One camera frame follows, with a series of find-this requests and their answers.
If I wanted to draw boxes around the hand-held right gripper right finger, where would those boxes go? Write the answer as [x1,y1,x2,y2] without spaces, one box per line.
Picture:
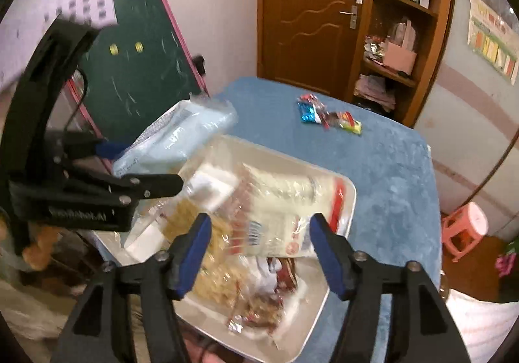
[310,213,471,363]

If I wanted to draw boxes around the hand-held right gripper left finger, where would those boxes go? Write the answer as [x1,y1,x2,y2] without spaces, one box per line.
[51,213,212,363]

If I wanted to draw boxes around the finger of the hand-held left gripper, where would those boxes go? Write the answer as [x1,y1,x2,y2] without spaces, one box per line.
[65,169,184,206]
[61,131,127,160]

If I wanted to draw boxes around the light blue snack packet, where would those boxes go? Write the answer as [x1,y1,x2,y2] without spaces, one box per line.
[113,97,238,177]

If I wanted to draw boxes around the white snack packet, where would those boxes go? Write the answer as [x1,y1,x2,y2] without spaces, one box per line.
[187,164,240,210]

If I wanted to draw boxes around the white plastic tray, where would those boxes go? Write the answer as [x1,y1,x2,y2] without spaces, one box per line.
[93,135,357,361]

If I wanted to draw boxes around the dark red candies pack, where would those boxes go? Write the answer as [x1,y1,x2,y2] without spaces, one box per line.
[225,290,284,333]

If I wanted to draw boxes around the beige long cracker packet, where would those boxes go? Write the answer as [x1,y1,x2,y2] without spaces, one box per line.
[239,162,349,258]

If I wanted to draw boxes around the person's left hand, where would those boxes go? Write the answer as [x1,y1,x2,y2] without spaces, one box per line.
[21,224,58,271]

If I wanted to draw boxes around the clear yellow chips packet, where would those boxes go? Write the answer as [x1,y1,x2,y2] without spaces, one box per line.
[166,201,248,303]

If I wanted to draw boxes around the dark red snack packet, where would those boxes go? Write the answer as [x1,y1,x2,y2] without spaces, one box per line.
[320,109,345,131]
[276,258,298,291]

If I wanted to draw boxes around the white dotted paper sheet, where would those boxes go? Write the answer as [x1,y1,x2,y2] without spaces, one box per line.
[0,0,118,85]

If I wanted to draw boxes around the pink plastic stool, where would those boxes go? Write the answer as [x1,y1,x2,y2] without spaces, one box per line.
[441,202,489,263]

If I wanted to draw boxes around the blue foil candy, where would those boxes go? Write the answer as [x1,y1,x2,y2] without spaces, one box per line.
[298,101,321,124]

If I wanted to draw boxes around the white checked cloth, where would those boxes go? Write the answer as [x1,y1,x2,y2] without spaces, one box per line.
[445,288,519,363]

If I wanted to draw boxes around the folded pink clothes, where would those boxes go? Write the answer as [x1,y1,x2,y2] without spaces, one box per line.
[355,74,397,111]

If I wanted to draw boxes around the pink toy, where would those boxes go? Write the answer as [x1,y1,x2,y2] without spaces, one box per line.
[495,250,519,278]

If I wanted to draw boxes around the pale blue wardrobe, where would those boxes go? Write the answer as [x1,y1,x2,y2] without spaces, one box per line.
[414,0,519,235]

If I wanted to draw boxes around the pink basket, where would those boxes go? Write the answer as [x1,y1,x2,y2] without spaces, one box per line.
[383,18,418,76]

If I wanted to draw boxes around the shiny wrappers on shelf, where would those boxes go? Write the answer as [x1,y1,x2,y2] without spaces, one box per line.
[364,35,390,64]

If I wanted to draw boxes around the brown wooden door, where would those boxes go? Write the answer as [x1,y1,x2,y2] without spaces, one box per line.
[257,0,378,98]

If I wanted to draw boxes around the brown wooden shelf unit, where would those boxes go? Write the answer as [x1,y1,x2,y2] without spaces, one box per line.
[344,0,455,128]

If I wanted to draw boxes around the black cable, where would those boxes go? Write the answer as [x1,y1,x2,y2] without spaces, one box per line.
[67,69,89,132]

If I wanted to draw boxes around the green chalkboard pink frame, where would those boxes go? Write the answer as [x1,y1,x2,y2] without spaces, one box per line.
[65,0,209,171]

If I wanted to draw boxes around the silver door handle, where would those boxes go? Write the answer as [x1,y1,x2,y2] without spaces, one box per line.
[340,4,359,29]

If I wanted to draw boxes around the wall poster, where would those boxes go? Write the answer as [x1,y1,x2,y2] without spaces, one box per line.
[466,0,519,85]

